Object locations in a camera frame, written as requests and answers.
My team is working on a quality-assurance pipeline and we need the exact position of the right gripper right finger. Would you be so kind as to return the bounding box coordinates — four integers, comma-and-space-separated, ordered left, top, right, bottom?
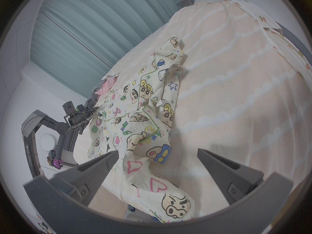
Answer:
197, 148, 265, 205

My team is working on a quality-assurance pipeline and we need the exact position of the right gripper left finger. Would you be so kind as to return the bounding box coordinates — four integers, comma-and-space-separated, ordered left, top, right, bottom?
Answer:
52, 151, 119, 206

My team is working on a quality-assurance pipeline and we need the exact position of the white printed pyjama top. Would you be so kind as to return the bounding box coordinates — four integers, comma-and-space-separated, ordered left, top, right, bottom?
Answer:
86, 36, 195, 225

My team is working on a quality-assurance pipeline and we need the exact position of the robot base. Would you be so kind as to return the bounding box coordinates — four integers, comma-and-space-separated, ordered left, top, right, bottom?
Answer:
123, 204, 169, 226

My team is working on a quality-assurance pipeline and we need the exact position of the pile of clothes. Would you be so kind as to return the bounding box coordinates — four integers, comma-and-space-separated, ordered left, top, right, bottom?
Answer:
84, 73, 120, 109

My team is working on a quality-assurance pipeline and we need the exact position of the bed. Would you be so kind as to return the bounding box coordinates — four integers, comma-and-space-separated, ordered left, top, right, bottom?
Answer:
73, 0, 312, 219

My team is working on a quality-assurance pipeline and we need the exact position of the round white ceiling lamp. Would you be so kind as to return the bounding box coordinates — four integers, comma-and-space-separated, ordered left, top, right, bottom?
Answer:
39, 133, 58, 152

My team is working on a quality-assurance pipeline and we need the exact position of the blue-green curtain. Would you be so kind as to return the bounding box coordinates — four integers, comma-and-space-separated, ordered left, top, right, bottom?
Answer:
30, 9, 114, 98
40, 0, 193, 68

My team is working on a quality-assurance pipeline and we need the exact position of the white printed pillow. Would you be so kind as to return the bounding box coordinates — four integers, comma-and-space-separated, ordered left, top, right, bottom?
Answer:
221, 0, 312, 81

